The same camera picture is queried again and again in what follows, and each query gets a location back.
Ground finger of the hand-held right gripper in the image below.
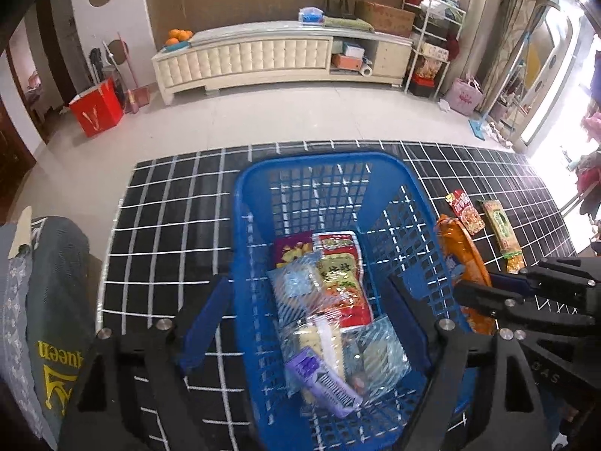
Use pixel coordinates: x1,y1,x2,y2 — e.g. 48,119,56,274
491,257,601,312
453,280,598,338

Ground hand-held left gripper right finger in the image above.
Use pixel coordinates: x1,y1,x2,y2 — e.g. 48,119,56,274
387,276,551,451

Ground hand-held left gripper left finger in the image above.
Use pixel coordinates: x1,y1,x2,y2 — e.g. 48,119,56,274
59,275,234,451

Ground light blue cracker packet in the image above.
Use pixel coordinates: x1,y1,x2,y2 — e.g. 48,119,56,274
343,317,412,396
267,251,326,321

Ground long orange snack packet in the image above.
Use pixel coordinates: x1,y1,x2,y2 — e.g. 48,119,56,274
434,215,499,335

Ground clear cracker packet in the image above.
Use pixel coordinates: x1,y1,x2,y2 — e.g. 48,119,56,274
282,317,346,406

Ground purple snack packet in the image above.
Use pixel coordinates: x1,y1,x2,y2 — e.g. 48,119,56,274
285,347,365,418

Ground blue plastic basket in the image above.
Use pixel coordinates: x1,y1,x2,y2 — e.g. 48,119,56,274
233,150,476,451

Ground large green cracker packet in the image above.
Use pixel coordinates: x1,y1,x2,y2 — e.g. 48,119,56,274
478,200,522,262

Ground red packet with green label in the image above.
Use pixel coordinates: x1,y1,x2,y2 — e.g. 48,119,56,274
312,231,374,330

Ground black checked mat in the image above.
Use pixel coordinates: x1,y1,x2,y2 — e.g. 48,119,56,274
96,140,579,451

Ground dark red snack packet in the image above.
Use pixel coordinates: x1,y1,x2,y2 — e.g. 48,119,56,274
273,232,314,269

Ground pink hanging clothes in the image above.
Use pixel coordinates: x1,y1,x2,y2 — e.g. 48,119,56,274
570,113,601,219

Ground green printed cloth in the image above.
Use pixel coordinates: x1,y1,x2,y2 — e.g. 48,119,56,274
26,216,102,437

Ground pink bag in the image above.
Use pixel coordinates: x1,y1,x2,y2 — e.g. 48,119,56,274
444,75,485,115

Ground grey patterned cloth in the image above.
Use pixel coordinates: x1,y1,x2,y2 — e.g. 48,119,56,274
0,223,43,447

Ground red box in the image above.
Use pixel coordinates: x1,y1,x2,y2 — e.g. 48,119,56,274
69,77,124,138

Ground broom with dustpan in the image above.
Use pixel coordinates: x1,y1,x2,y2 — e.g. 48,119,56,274
116,33,151,115

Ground white metal rack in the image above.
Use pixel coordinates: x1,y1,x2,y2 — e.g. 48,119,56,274
403,0,467,99

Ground orange box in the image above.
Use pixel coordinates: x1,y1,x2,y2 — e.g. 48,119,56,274
331,54,364,71

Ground cream tv cabinet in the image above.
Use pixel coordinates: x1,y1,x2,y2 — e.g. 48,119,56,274
151,21,415,106

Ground pile of oranges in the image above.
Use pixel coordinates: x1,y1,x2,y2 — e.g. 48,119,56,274
164,29,193,48

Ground cardboard box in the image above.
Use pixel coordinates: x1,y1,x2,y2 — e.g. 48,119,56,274
354,0,417,38

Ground green cushion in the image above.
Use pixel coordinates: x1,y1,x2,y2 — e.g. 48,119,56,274
323,16,376,33

